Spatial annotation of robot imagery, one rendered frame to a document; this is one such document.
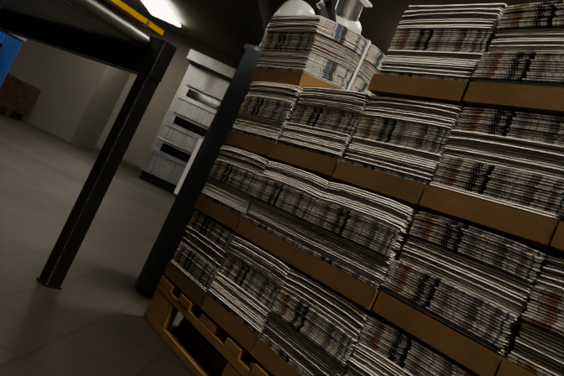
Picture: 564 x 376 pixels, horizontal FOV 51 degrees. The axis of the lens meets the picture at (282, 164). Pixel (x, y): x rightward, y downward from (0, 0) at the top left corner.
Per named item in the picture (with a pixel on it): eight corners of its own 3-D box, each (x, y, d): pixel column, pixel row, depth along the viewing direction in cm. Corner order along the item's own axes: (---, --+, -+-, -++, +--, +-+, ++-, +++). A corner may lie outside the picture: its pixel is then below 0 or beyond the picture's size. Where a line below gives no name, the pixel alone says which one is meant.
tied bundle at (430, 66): (451, 152, 165) (484, 79, 167) (547, 173, 141) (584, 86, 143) (364, 91, 143) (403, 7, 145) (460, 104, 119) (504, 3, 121)
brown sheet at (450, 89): (452, 149, 165) (459, 136, 165) (546, 169, 141) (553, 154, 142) (365, 89, 143) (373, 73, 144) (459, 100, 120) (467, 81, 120)
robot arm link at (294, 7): (262, 49, 245) (284, 2, 246) (301, 66, 243) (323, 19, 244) (258, 36, 229) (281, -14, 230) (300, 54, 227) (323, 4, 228)
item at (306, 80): (286, 95, 205) (290, 83, 205) (337, 102, 181) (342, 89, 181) (249, 80, 196) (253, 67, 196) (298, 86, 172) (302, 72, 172)
